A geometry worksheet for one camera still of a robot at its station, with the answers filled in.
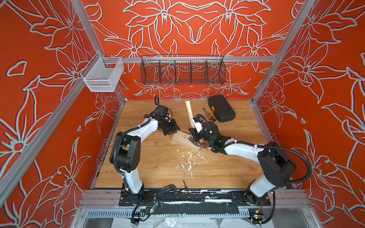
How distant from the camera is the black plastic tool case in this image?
1.05 meters

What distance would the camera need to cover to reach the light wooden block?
90 centimetres

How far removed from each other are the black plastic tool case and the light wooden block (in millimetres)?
297
